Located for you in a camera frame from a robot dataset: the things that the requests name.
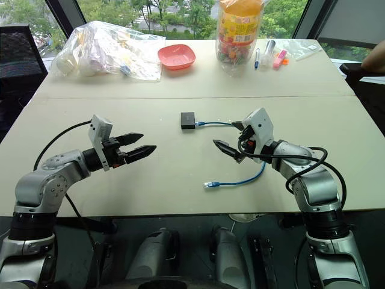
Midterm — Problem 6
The clear bag of white items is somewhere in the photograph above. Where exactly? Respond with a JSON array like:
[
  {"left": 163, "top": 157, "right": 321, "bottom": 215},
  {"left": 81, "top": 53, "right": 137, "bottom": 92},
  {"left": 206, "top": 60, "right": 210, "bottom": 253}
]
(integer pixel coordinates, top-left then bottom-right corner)
[{"left": 50, "top": 20, "right": 167, "bottom": 82}]

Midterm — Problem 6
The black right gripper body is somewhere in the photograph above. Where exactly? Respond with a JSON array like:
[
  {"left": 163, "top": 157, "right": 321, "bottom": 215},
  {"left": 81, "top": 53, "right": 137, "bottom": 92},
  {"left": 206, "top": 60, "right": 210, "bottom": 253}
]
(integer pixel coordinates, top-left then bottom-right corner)
[{"left": 238, "top": 123, "right": 257, "bottom": 152}]

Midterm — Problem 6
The small black box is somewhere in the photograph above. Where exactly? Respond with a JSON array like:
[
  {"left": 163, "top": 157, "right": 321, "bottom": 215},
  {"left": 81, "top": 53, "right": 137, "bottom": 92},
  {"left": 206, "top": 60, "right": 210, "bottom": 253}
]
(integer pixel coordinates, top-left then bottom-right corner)
[{"left": 180, "top": 111, "right": 197, "bottom": 131}]

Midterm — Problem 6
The small clear plastic bag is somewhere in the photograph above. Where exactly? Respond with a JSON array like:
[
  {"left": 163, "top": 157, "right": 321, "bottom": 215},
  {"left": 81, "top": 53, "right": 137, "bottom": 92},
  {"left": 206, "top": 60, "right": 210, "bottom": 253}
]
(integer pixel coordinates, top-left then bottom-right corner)
[{"left": 275, "top": 39, "right": 321, "bottom": 62}]

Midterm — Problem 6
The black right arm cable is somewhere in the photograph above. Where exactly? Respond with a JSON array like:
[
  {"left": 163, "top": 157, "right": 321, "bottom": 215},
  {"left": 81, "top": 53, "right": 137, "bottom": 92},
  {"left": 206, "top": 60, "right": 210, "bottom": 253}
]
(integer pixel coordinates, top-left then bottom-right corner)
[{"left": 237, "top": 137, "right": 348, "bottom": 210}]

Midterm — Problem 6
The dark grey rounded shape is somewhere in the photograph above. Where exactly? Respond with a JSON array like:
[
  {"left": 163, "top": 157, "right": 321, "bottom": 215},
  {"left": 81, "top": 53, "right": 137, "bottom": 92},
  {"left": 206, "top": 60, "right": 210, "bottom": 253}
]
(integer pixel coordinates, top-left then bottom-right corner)
[
  {"left": 209, "top": 225, "right": 251, "bottom": 289},
  {"left": 125, "top": 228, "right": 182, "bottom": 281}
]

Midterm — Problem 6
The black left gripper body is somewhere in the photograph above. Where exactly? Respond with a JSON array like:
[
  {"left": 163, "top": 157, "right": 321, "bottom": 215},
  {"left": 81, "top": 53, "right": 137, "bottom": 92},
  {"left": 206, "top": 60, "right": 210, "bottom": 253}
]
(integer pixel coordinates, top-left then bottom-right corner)
[{"left": 102, "top": 137, "right": 129, "bottom": 169}]

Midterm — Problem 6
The black mesh chair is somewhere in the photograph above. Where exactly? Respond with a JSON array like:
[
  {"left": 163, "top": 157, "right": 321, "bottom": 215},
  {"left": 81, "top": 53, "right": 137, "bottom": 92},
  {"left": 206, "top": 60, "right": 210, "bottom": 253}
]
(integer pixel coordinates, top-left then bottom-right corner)
[{"left": 0, "top": 25, "right": 49, "bottom": 79}]

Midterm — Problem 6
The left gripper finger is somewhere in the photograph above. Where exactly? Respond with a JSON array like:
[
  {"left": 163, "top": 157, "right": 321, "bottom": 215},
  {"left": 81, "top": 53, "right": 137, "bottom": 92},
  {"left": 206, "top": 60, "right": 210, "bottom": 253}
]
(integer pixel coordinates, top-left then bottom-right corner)
[
  {"left": 125, "top": 144, "right": 158, "bottom": 165},
  {"left": 115, "top": 132, "right": 145, "bottom": 149}
]

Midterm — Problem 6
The bag of colourful snacks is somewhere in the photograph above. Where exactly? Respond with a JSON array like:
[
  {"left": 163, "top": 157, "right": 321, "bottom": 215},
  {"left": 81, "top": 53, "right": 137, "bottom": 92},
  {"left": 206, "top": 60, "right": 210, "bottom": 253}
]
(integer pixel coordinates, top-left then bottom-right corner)
[{"left": 215, "top": 0, "right": 265, "bottom": 78}]

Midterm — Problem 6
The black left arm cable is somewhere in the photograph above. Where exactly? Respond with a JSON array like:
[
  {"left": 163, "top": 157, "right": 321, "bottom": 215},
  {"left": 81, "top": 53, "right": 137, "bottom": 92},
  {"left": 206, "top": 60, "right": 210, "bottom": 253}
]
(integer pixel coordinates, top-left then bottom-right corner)
[{"left": 32, "top": 119, "right": 102, "bottom": 289}]

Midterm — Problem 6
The pink highlighter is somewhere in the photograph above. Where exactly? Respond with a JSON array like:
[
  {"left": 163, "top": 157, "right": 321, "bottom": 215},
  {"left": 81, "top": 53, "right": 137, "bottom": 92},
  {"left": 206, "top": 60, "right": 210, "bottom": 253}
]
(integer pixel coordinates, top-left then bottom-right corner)
[{"left": 273, "top": 49, "right": 288, "bottom": 69}]

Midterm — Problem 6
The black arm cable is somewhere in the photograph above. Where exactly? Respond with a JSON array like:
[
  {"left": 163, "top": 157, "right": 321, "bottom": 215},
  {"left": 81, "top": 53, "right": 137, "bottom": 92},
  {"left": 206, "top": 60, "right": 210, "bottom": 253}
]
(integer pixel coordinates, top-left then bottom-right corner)
[
  {"left": 32, "top": 119, "right": 102, "bottom": 289},
  {"left": 237, "top": 137, "right": 348, "bottom": 210}
]

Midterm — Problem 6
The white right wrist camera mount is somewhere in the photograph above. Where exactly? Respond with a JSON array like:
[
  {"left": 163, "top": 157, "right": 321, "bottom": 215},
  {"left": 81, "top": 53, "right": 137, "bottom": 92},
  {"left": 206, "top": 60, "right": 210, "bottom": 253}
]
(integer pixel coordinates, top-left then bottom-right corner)
[{"left": 241, "top": 107, "right": 276, "bottom": 152}]

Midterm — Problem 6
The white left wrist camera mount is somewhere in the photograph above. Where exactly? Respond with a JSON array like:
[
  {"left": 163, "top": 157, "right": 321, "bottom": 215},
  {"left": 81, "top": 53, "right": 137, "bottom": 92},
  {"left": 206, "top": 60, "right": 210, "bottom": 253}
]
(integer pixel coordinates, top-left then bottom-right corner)
[{"left": 88, "top": 114, "right": 114, "bottom": 172}]

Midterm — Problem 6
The pink plastic bowl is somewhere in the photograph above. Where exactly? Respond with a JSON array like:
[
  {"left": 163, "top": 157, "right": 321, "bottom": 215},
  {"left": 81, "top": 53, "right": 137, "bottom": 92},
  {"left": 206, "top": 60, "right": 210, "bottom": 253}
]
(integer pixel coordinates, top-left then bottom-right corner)
[{"left": 157, "top": 43, "right": 197, "bottom": 71}]

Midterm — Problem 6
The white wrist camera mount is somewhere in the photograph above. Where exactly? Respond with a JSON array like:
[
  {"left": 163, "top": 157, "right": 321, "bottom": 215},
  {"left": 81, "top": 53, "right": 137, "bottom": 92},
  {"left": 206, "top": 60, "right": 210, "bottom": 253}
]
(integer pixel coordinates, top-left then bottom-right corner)
[
  {"left": 241, "top": 107, "right": 276, "bottom": 152},
  {"left": 88, "top": 114, "right": 114, "bottom": 172}
]

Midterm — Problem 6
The blue Ethernet cable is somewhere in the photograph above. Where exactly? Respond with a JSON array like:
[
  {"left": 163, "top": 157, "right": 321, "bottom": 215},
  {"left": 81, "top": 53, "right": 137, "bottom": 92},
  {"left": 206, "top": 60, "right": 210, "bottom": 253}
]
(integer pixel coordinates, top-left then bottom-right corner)
[{"left": 194, "top": 120, "right": 267, "bottom": 190}]

